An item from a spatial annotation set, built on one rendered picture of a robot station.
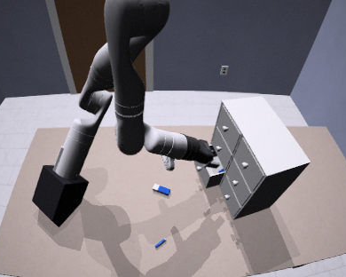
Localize grey drawer front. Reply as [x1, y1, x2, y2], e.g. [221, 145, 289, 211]
[220, 175, 241, 218]
[234, 137, 264, 192]
[194, 145, 225, 188]
[226, 158, 251, 206]
[212, 126, 232, 170]
[217, 105, 241, 153]

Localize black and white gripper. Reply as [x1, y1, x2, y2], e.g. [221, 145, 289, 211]
[161, 132, 220, 171]

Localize small grey chest of drawers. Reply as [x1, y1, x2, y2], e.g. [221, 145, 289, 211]
[210, 97, 311, 220]

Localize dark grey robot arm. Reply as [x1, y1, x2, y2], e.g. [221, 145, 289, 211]
[53, 0, 173, 180]

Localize blue and white eraser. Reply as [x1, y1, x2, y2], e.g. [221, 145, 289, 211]
[153, 184, 170, 196]

